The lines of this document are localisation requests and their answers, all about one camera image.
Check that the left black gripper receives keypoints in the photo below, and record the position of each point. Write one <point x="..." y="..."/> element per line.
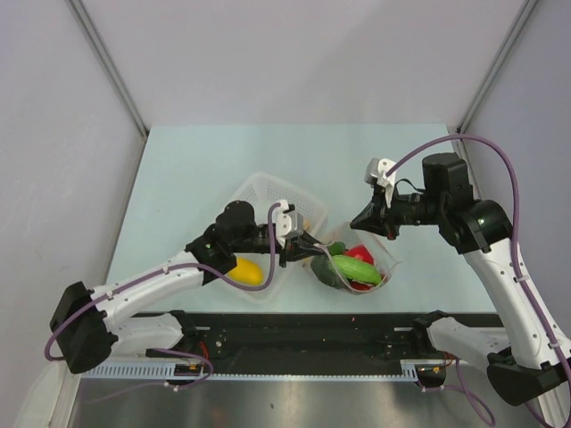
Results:
<point x="298" y="248"/>

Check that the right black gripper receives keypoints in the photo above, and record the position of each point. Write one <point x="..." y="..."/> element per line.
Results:
<point x="378" y="218"/>

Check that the red toy apple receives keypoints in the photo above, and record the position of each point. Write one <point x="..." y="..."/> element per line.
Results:
<point x="361" y="253"/>

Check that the clear zip top bag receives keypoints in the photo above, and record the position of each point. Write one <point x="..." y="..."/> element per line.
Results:
<point x="384" y="260"/>

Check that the light green toy cucumber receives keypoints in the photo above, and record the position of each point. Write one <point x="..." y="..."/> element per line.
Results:
<point x="354" y="269"/>

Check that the yellow toy mango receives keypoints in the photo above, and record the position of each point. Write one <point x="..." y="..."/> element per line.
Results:
<point x="246" y="272"/>

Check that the red toy lobster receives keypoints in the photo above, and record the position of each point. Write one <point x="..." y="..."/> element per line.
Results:
<point x="362" y="287"/>

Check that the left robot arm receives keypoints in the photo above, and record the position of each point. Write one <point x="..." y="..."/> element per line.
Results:
<point x="90" y="325"/>

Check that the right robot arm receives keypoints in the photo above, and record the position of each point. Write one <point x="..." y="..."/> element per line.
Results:
<point x="527" y="364"/>

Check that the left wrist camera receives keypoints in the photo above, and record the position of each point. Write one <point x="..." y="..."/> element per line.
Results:
<point x="289" y="223"/>

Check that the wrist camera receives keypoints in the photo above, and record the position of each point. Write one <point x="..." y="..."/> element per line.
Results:
<point x="289" y="223"/>
<point x="378" y="174"/>

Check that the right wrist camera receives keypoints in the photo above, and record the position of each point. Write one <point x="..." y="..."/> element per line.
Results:
<point x="378" y="174"/>

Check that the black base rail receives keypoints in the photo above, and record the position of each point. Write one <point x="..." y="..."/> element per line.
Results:
<point x="316" y="340"/>

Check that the white slotted cable duct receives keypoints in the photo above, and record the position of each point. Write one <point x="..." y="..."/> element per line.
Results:
<point x="170" y="370"/>

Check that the right aluminium frame post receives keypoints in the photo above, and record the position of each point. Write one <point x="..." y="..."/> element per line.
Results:
<point x="508" y="45"/>

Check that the aluminium frame post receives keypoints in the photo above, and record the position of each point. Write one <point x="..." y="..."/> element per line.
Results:
<point x="508" y="45"/>
<point x="103" y="56"/>

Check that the left aluminium frame post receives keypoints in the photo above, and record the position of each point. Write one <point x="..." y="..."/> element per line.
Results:
<point x="103" y="56"/>

